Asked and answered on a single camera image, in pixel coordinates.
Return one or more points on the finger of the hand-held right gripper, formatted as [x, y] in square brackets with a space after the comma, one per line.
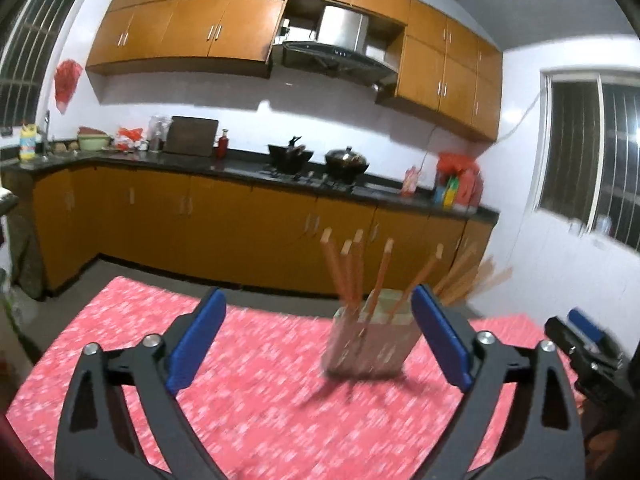
[585, 325]
[560, 335]

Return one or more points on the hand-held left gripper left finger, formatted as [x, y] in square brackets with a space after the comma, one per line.
[197, 340]

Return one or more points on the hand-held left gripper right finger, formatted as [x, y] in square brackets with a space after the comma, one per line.
[440, 335]

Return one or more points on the wooden chopstick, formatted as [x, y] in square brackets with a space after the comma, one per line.
[382, 275]
[482, 280]
[420, 272]
[332, 265]
[349, 275]
[358, 265]
[460, 269]
[482, 286]
[470, 277]

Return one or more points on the clear chopstick holder cup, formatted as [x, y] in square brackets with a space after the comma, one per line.
[370, 350]

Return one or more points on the small white jar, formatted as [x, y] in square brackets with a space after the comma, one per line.
[603, 225]

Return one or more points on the red floral tablecloth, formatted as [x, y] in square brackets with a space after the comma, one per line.
[280, 410]

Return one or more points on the wooden base cabinets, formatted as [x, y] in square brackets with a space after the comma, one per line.
[225, 230]

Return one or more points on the colourful small boxes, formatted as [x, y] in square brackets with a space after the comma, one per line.
[447, 194]

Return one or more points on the red labelled canisters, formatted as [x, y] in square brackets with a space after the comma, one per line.
[471, 191]

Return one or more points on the barred window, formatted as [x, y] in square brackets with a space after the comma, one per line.
[575, 150]
[30, 50]

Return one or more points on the black countertop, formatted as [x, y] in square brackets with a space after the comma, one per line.
[240, 167]

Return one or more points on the black lidded wok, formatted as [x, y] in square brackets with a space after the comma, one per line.
[347, 162]

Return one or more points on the red sauce bottle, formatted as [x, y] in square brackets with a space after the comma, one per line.
[222, 145]

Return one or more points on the black gas stove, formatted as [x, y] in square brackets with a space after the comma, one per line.
[315, 178]

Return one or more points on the dark wooden cutting board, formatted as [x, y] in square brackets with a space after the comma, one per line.
[192, 135]

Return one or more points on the clear glass jar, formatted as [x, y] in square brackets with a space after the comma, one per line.
[157, 135]

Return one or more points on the red bag on counter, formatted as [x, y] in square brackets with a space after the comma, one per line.
[130, 135]

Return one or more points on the green basin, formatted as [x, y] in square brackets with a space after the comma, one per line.
[94, 142]

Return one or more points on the metal faucet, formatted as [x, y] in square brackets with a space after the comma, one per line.
[47, 132]

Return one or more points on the yellow bottle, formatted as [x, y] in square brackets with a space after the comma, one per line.
[29, 145]

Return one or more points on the red hanging plastic bag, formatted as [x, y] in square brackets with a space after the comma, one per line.
[67, 80]

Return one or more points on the steel range hood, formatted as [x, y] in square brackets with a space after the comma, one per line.
[340, 30]

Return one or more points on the wooden wall cabinets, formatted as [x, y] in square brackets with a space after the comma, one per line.
[200, 25]

